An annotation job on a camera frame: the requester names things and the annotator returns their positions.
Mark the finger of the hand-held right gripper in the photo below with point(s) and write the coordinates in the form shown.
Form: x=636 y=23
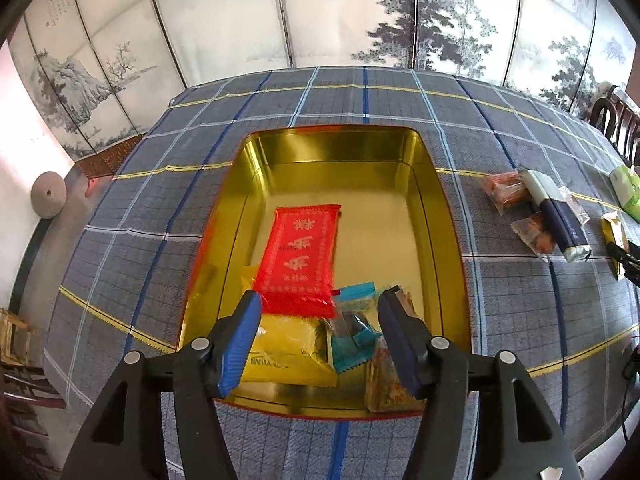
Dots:
x=627 y=256
x=632 y=275

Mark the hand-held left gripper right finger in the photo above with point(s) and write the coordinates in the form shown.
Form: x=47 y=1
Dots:
x=402 y=345

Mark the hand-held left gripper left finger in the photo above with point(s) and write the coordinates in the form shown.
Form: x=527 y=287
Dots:
x=235 y=350

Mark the red-white patterned snack packet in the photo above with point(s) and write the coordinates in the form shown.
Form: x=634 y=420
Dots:
x=385 y=390

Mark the teal snack packet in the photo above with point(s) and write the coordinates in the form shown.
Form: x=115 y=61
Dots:
x=350 y=350

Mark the large yellow snack packet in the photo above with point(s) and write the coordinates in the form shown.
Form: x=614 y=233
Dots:
x=290 y=350

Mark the red snack packet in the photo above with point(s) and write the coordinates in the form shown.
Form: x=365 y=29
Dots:
x=300 y=255

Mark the red and gold tin box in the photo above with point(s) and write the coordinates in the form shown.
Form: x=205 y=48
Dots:
x=380 y=220

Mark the clear packet of orange snacks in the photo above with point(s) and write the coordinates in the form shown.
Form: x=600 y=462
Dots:
x=505 y=191

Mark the green tissue pack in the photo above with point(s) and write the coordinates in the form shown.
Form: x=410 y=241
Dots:
x=627 y=192

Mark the small grey-brown snack packet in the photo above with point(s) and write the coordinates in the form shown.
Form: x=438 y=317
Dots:
x=575 y=207

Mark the blue and white snack packet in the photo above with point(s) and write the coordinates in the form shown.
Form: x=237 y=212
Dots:
x=560 y=220

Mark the clear packet of brown pastry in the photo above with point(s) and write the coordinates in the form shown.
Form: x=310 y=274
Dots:
x=535 y=235

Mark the dark wooden chair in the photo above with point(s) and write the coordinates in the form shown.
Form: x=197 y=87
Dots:
x=617 y=115

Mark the dark wooden furniture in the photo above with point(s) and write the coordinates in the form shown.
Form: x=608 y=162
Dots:
x=25 y=385

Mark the brown woven mat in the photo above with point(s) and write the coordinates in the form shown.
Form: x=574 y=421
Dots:
x=110 y=157

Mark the round grey disc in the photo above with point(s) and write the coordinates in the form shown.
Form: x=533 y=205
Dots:
x=48 y=195

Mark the painted folding screen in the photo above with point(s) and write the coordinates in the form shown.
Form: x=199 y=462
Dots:
x=300 y=10

